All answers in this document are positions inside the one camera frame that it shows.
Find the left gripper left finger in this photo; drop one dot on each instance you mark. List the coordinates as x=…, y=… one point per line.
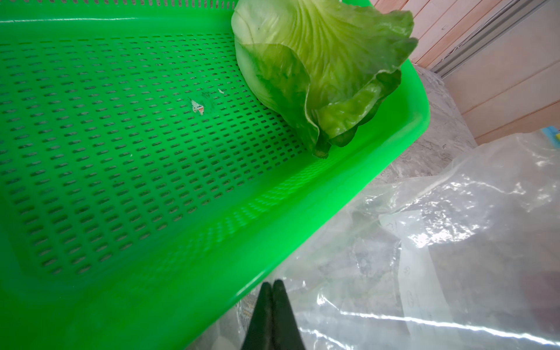
x=260, y=332

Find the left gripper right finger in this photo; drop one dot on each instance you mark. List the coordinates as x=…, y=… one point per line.
x=285, y=332

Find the clear zip bag blue seal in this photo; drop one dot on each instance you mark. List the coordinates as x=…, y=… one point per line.
x=465, y=259

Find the chinese cabbage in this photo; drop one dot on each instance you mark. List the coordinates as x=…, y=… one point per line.
x=324, y=66

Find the green plastic basket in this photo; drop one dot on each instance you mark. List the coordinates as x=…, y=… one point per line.
x=144, y=189

